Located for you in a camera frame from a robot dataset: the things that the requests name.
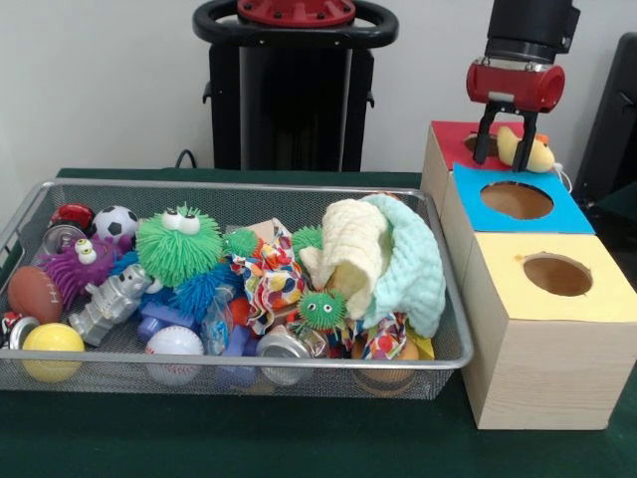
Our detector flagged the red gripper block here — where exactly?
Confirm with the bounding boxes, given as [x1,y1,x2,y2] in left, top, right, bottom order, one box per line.
[466,59,567,173]

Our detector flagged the yellow duck plush toy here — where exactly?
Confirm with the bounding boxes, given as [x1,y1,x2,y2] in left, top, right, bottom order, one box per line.
[497,124,573,193]

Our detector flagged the mint waffle cloth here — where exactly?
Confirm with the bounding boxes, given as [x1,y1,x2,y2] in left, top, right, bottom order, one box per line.
[360,193,448,337]

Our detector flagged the cream waffle cloth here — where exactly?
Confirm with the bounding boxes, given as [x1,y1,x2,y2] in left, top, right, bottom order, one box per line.
[300,198,395,321]

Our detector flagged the colourful patterned cloth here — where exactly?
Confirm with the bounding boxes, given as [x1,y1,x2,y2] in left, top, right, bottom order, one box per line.
[231,217,307,336]

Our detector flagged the wooden box with three holes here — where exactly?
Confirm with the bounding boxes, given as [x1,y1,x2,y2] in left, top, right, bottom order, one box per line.
[420,119,637,430]

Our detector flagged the dark green table cloth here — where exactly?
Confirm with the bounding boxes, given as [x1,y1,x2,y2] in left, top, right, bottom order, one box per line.
[594,181,637,215]
[0,167,637,478]

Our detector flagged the spiky multicolour caterpillar toy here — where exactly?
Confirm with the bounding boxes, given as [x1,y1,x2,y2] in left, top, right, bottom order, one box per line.
[297,288,347,333]

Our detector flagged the green spiky googly-eyed ball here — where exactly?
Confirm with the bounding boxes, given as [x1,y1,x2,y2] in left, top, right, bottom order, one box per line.
[135,201,224,289]

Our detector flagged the white baseball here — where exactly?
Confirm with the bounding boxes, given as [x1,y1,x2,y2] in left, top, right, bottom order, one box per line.
[145,327,205,387]

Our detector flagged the silver toy robot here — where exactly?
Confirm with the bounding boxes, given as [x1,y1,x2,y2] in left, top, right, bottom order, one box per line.
[68,263,153,348]

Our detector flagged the purple spiky googly-eyed toy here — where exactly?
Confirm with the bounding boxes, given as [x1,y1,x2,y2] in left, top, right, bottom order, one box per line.
[38,235,133,310]

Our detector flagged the yellow ball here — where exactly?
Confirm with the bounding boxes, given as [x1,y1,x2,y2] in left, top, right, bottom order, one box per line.
[21,322,86,383]

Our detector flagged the brown toy football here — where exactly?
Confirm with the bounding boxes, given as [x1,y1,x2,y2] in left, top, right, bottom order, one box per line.
[6,266,65,324]

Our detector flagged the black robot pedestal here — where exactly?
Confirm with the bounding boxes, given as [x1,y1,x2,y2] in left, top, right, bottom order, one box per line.
[192,0,400,173]

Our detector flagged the shallow wire mesh bin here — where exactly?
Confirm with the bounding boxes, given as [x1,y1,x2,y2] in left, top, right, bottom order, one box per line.
[0,177,477,399]

